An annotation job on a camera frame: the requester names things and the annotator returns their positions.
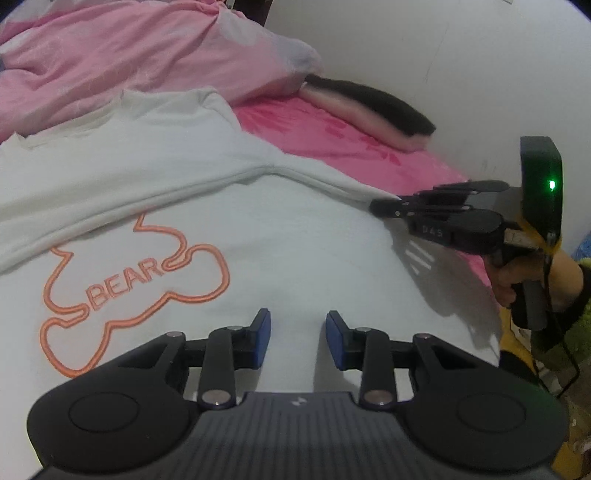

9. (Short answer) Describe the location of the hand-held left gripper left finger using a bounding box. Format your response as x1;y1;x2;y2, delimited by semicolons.
117;308;272;409

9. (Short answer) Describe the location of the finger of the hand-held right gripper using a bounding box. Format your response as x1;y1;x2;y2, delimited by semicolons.
369;184;466;217

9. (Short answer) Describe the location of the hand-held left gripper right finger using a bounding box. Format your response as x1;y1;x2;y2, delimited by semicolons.
325;310;478;409

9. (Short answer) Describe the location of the white sweatshirt with orange print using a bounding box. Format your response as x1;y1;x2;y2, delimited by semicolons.
0;87;504;416

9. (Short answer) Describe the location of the person's right forearm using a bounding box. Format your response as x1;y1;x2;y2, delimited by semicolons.
542;258;591;402

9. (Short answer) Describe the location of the person's right hand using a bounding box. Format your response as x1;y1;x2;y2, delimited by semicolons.
489;253;585;315

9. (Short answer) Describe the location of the pink floral bed sheet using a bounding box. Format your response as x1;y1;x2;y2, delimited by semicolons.
233;97;499;287

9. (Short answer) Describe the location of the folded black and pink garment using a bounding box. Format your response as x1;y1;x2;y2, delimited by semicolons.
298;74;438;154

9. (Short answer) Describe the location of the pink patterned quilt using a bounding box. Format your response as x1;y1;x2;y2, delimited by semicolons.
0;0;324;145

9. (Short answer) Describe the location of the brown wooden door frame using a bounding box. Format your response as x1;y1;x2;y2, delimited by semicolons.
226;0;274;32

